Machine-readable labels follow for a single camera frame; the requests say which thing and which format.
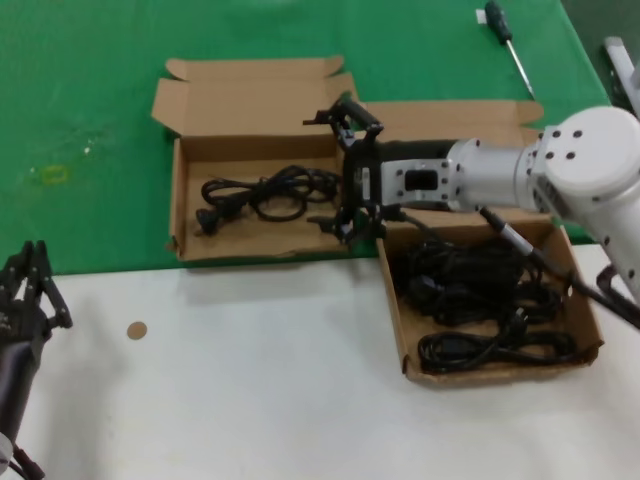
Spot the open brown cardboard box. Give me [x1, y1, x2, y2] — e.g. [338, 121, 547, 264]
[345, 99, 606, 387]
[151, 54, 360, 261]

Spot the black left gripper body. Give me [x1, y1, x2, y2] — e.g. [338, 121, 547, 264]
[0, 296, 52, 437]

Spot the green table cloth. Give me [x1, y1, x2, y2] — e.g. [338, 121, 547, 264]
[0, 0, 640, 281]

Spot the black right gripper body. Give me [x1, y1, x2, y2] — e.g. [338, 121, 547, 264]
[341, 139, 454, 237]

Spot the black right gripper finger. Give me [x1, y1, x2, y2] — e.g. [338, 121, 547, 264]
[302, 97, 385, 147]
[307, 202, 390, 246]

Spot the grey metal rail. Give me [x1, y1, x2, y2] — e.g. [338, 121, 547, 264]
[603, 35, 640, 119]

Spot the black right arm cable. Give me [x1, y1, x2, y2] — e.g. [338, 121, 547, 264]
[478, 207, 640, 329]

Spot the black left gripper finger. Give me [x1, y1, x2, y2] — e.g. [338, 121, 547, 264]
[26, 240, 75, 331]
[0, 241, 36, 302]

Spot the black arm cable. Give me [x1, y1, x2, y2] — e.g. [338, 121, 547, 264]
[478, 207, 640, 329]
[0, 442, 46, 480]

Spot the black power cable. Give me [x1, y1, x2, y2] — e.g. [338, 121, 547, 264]
[417, 329, 579, 374]
[399, 239, 531, 312]
[432, 278, 564, 329]
[194, 166, 344, 236]

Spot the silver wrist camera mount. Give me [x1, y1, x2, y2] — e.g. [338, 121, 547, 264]
[379, 156, 452, 209]

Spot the green handled screwdriver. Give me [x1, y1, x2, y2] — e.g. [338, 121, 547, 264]
[483, 0, 535, 100]

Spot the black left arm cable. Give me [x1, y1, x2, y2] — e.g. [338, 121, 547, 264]
[0, 442, 46, 480]

